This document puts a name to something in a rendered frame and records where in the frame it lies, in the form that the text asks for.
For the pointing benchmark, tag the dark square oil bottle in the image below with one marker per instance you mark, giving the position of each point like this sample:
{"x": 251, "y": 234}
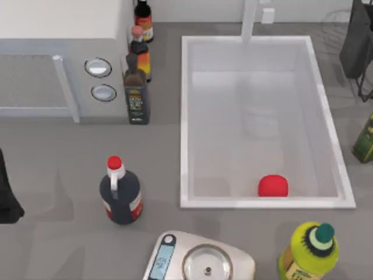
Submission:
{"x": 136, "y": 96}

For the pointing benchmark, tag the white sink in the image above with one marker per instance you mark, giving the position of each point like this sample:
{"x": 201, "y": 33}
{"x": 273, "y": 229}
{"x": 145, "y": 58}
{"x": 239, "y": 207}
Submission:
{"x": 262, "y": 122}

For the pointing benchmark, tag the dark jug bottle red cap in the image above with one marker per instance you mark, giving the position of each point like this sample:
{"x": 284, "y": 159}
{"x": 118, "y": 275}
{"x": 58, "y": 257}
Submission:
{"x": 121, "y": 195}

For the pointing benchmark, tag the pink capped sauce bottle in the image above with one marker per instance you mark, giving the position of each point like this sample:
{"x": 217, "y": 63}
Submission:
{"x": 141, "y": 56}

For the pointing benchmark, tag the small microwave knob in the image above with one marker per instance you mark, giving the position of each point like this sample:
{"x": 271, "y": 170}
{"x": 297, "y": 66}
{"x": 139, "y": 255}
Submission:
{"x": 103, "y": 92}

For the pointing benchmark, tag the red round object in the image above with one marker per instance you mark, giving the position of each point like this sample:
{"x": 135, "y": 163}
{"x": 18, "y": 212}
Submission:
{"x": 273, "y": 186}

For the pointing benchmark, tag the large microwave knob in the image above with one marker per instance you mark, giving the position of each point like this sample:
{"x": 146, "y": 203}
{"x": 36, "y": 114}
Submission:
{"x": 98, "y": 67}

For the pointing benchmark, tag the silver kitchen scale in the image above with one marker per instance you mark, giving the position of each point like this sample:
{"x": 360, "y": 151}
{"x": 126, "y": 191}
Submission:
{"x": 198, "y": 258}

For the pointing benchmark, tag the dark bottle orange label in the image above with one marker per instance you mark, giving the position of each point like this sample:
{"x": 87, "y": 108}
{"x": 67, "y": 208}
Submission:
{"x": 144, "y": 20}

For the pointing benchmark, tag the tall white tap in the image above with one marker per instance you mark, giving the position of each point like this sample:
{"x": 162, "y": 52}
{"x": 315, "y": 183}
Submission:
{"x": 249, "y": 20}

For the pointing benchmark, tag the pale microwave oven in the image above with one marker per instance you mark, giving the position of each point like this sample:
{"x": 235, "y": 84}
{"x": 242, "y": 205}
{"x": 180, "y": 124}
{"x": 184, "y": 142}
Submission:
{"x": 61, "y": 73}

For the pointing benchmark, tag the yellow-green bottle green cap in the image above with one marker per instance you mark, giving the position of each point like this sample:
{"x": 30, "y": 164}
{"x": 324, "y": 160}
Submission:
{"x": 309, "y": 253}

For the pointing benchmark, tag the green oil bottle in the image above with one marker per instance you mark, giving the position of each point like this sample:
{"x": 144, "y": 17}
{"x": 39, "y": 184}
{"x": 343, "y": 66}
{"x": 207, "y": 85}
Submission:
{"x": 364, "y": 141}

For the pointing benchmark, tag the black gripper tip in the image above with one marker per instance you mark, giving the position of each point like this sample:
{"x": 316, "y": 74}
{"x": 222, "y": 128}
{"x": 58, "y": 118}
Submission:
{"x": 6, "y": 195}

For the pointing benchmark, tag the white wall socket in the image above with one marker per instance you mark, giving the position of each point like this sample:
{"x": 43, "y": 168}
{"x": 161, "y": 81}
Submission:
{"x": 267, "y": 15}

